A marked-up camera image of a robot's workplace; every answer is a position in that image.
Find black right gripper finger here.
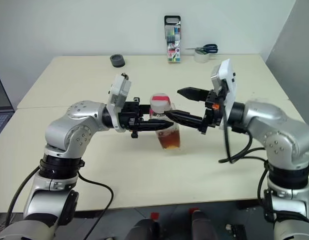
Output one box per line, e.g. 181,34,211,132
177,86,211,102
164,110,209,136

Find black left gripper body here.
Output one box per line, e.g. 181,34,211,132
118,96,143,139

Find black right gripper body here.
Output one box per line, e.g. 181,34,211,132
204,89,225,129

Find clear bottle with pink label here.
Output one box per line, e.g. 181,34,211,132
148,92,182,151

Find white tape roll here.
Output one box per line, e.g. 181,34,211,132
193,48,210,64

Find coloured marker pen pack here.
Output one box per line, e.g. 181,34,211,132
164,15,183,65

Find dark rounded housing red tab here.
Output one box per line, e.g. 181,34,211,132
124,212,162,240
189,207,220,240

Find dark grey laptop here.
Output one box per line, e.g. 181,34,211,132
0,66,15,141

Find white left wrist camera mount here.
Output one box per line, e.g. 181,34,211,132
105,72,133,133

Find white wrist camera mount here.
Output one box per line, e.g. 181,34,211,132
210,58,238,131
105,72,133,133

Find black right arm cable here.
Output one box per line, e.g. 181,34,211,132
218,122,269,201

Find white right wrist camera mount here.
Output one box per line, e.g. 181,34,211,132
210,58,238,131

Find blue handled scissors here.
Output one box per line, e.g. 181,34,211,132
184,43,219,54

